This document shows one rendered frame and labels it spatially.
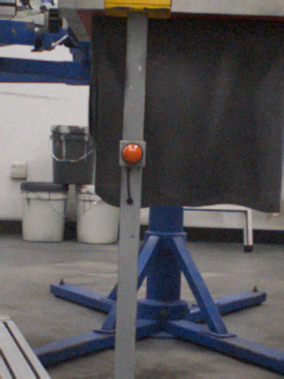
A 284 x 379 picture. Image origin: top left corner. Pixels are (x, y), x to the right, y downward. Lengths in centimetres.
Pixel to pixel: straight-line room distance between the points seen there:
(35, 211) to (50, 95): 84
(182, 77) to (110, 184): 29
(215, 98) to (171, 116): 11
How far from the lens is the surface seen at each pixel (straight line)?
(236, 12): 227
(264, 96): 236
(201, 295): 350
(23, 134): 702
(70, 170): 663
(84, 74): 350
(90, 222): 666
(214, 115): 235
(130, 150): 202
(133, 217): 206
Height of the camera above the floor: 68
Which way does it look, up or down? 3 degrees down
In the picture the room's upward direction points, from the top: 2 degrees clockwise
